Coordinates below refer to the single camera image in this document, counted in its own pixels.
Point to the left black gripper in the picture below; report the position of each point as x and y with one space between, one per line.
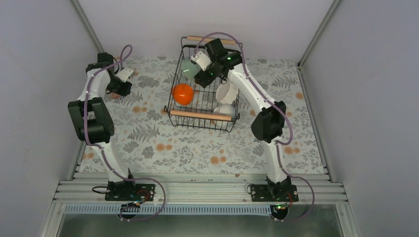
125 91

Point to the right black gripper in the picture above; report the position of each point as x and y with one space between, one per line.
203 80

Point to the red patterned bowl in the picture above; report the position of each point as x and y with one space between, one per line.
114 96

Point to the mint green bowl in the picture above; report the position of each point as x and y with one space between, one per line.
189 69

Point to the orange bowl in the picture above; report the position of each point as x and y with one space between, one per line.
183 94

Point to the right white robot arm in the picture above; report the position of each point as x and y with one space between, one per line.
267 127

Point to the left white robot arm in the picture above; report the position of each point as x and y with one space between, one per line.
91 119

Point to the white cylindrical bowl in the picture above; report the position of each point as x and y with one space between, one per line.
226 93

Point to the white round bowl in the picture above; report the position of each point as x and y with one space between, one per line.
226 110

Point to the floral table mat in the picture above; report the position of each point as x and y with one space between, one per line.
148 143

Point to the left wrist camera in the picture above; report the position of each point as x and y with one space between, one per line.
124 74

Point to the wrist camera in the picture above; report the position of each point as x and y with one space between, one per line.
201 59
124 74

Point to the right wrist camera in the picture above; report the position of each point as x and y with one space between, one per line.
201 59

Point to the black wire dish rack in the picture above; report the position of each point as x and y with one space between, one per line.
199 113

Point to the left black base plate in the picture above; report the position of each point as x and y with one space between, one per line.
130 193

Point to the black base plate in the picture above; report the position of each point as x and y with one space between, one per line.
262 193
130 193

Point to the aluminium mounting rail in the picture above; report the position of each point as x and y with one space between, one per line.
203 188

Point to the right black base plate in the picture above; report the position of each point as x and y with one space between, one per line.
262 193

